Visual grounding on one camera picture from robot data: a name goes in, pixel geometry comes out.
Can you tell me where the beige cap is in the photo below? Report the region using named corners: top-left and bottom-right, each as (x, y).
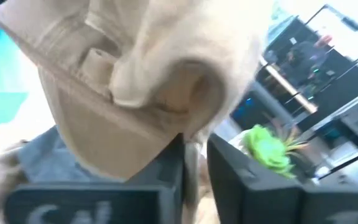
top-left (0, 0), bottom-right (262, 183)

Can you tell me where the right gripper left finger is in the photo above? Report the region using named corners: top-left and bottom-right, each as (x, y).
top-left (4, 133), bottom-right (186, 224)

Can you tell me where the grey cap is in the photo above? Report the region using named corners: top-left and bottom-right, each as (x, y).
top-left (16, 124), bottom-right (180, 187)

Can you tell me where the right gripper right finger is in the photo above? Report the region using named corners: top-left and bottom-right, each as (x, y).
top-left (206, 133), bottom-right (358, 224)

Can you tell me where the succulent in white patterned pot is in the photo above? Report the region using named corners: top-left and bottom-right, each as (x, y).
top-left (228, 119), bottom-right (312, 181)

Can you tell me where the person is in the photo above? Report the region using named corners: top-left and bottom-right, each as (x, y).
top-left (284, 34), bottom-right (334, 90)

